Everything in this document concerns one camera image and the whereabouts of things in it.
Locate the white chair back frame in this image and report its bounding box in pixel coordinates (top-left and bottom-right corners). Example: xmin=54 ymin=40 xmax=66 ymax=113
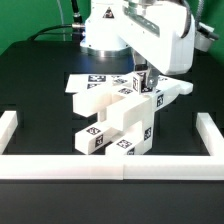
xmin=72 ymin=73 xmax=194 ymax=133

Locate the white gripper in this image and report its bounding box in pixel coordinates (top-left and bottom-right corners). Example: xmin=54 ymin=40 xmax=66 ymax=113
xmin=118 ymin=0 xmax=195 ymax=88

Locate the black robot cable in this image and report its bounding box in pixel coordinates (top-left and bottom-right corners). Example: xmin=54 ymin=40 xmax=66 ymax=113
xmin=27 ymin=0 xmax=87 ymax=42

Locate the white fence rail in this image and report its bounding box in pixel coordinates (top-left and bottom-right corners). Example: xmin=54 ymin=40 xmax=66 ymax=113
xmin=196 ymin=113 xmax=224 ymax=158
xmin=0 ymin=155 xmax=224 ymax=180
xmin=0 ymin=111 xmax=18 ymax=155

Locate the white tagged cube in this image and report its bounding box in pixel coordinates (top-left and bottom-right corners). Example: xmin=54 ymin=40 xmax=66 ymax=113
xmin=132 ymin=71 xmax=152 ymax=94

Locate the white chair seat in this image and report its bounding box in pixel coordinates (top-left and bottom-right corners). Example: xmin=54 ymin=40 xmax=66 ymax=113
xmin=98 ymin=105 xmax=154 ymax=154

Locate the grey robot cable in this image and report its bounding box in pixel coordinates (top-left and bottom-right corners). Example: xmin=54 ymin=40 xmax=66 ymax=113
xmin=55 ymin=0 xmax=66 ymax=42

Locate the white left fence rail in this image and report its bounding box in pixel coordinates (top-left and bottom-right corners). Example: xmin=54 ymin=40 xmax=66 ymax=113
xmin=0 ymin=111 xmax=18 ymax=155

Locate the white front fence rail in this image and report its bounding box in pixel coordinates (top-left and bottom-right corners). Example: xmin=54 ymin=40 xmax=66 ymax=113
xmin=0 ymin=155 xmax=224 ymax=180

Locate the white right fence rail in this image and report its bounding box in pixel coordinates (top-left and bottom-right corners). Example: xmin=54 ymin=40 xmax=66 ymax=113
xmin=196 ymin=113 xmax=224 ymax=158

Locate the white marker base plate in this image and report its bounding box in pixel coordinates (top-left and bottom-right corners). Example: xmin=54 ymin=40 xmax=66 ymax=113
xmin=65 ymin=74 xmax=131 ymax=93

